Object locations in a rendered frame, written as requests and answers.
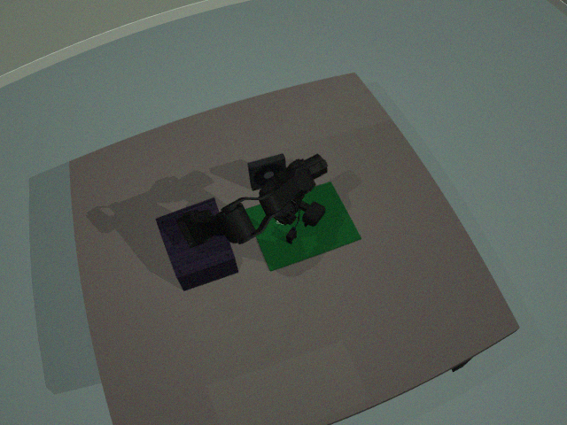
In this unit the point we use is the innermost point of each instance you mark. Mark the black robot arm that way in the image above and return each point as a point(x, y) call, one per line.
point(298, 178)

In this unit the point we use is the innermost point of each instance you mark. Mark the black cooling fan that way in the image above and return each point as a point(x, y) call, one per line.
point(260, 171)

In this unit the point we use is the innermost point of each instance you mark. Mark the black plug with cable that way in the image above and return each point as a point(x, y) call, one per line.
point(292, 234)

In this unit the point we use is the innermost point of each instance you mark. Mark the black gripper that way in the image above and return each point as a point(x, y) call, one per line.
point(312, 213)

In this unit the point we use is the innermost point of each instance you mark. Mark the green circuit board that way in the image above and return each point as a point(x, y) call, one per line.
point(334, 229)

